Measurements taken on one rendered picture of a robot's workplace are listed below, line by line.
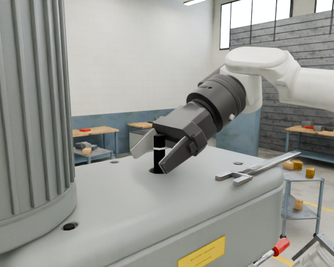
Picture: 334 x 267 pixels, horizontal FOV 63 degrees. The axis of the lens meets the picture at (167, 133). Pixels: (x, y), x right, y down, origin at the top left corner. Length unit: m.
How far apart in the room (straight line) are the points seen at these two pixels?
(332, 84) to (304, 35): 8.08
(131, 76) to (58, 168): 7.82
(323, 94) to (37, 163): 0.42
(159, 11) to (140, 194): 8.65
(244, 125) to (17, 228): 6.31
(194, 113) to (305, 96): 0.19
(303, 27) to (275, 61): 8.12
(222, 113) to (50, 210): 0.31
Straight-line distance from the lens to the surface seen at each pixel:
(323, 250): 0.72
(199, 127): 0.44
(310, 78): 0.51
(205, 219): 0.37
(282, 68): 0.51
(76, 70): 7.38
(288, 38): 8.74
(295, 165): 4.27
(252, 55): 0.54
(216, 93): 0.48
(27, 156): 0.27
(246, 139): 6.54
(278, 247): 0.64
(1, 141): 0.26
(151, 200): 0.35
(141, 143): 0.49
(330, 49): 8.26
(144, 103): 8.37
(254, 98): 0.56
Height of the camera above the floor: 2.04
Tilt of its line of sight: 10 degrees down
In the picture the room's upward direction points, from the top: straight up
